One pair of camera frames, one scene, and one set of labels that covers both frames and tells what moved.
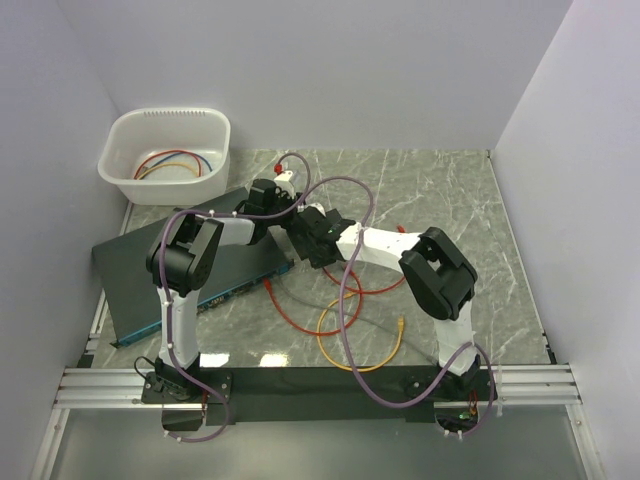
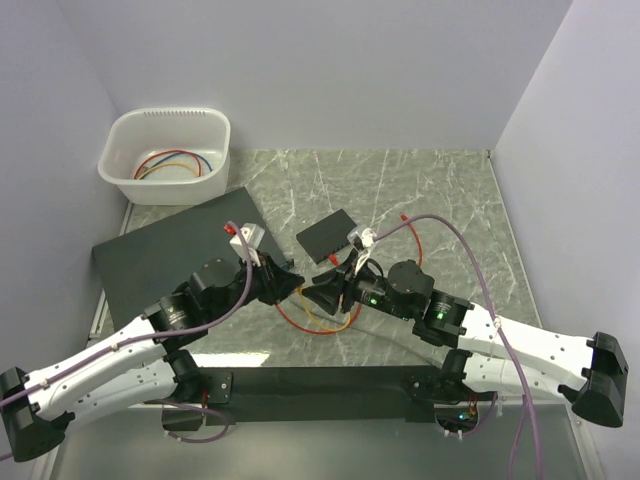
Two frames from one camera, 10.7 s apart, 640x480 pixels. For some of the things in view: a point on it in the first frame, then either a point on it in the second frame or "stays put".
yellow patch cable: x=400 y=321 → x=313 y=317
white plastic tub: x=169 y=156 stays put
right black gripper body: x=332 y=260 → x=363 y=287
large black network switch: x=127 y=271 stays put
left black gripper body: x=284 y=203 → x=262 y=283
